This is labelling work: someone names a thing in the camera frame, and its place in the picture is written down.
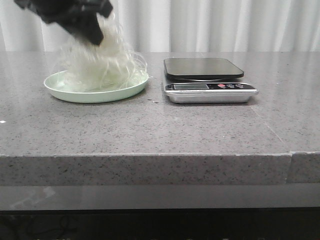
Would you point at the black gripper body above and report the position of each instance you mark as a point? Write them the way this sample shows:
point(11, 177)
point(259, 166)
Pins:
point(60, 10)

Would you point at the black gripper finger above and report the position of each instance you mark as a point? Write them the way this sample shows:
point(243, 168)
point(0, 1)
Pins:
point(104, 8)
point(84, 27)

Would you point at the white vermicelli noodle bundle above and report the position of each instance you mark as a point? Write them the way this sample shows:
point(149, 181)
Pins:
point(110, 66)

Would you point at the white pleated curtain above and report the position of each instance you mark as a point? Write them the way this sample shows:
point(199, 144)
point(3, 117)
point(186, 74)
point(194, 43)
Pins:
point(183, 26)

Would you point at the light green round plate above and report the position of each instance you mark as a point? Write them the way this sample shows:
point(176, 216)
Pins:
point(58, 89)

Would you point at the silver black kitchen scale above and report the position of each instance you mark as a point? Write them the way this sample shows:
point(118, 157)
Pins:
point(210, 80)

